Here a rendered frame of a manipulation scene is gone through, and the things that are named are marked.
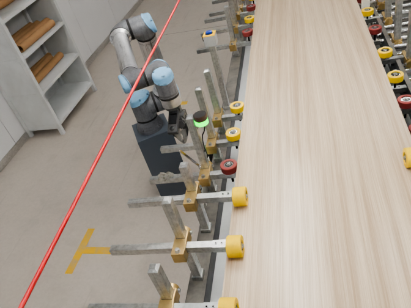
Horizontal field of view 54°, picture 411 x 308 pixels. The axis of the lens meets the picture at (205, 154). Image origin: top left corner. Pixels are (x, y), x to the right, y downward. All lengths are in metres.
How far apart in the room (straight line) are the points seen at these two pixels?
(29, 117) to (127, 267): 2.33
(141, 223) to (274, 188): 1.57
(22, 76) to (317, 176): 3.26
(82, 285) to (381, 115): 2.11
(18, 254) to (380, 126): 2.69
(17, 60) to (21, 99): 0.47
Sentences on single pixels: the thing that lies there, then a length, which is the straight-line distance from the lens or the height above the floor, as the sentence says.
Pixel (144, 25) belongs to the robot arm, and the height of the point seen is 1.38.
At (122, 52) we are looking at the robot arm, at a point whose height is 1.38.
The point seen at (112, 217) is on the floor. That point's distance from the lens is 3.27.
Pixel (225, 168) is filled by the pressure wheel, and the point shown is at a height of 0.91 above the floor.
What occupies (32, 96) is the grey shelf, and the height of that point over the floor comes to 0.50.
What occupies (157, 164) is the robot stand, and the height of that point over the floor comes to 0.37.
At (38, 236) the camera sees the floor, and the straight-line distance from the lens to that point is 3.51.
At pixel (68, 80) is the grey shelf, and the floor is 0.18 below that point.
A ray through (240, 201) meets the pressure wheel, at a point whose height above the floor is 0.95.
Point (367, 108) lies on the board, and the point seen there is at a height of 0.90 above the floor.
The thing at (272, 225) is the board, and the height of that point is 0.90.
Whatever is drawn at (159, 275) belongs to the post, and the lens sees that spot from 1.32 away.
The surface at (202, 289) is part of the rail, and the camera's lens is 1.74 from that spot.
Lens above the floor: 2.12
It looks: 37 degrees down
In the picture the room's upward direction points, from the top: 17 degrees counter-clockwise
